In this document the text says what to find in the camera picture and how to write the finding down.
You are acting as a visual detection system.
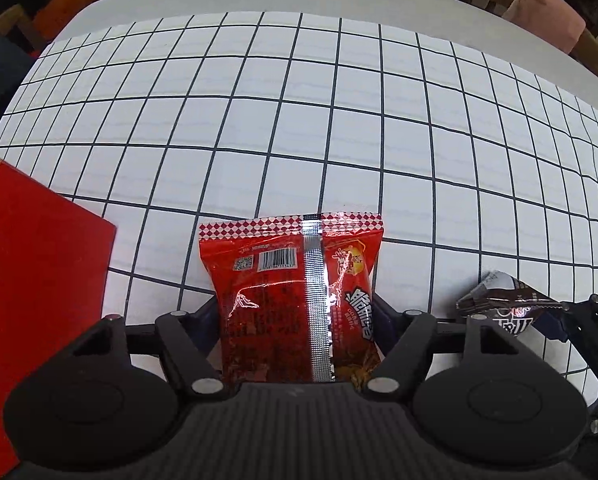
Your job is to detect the brown M&M packet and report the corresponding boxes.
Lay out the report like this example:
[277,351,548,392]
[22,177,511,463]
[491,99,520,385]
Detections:
[456,271,564,336]

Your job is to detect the red cardboard box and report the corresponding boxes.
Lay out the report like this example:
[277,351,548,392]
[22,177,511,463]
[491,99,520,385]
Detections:
[0,159,116,477]

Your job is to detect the red checkered snack bag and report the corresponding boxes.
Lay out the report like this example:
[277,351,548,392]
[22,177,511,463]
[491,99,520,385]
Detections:
[198,211,384,388]

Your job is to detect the white grid tablecloth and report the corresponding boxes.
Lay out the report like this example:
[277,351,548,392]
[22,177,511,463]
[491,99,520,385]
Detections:
[0,11,598,324]

